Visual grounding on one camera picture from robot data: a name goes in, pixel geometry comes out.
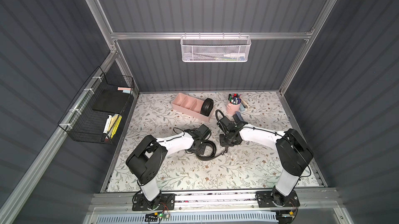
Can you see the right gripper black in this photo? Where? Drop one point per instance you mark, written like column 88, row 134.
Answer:
column 227, row 140

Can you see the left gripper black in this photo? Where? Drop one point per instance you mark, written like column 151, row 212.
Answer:
column 205, row 149

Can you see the pink compartment storage box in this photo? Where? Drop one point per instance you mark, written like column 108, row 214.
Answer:
column 191, row 106

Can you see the long black belt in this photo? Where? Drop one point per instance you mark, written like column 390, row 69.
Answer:
column 207, row 107

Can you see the black belt with end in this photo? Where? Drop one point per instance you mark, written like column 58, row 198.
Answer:
column 209, row 151

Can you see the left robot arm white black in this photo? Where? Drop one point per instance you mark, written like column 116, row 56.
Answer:
column 147, row 158

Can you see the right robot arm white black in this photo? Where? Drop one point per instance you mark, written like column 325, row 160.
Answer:
column 293, row 151

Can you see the grey blue stapler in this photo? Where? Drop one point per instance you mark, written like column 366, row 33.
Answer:
column 238, row 117

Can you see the pink pen cup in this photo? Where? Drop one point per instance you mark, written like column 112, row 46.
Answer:
column 234, row 103

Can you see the white perforated front panel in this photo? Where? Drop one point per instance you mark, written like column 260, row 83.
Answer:
column 245, row 217

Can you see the yellow marker in basket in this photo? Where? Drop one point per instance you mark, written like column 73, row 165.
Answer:
column 114, row 124

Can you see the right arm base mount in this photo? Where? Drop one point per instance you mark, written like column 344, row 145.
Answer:
column 273, row 198

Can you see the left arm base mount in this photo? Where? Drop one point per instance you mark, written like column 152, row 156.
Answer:
column 164, row 201

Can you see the white wire mesh basket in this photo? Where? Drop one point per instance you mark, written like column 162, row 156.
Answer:
column 215, row 48

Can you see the black wire wall basket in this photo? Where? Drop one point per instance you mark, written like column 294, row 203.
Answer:
column 105, row 95

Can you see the aluminium front rail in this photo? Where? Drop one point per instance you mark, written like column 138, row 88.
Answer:
column 217, row 200

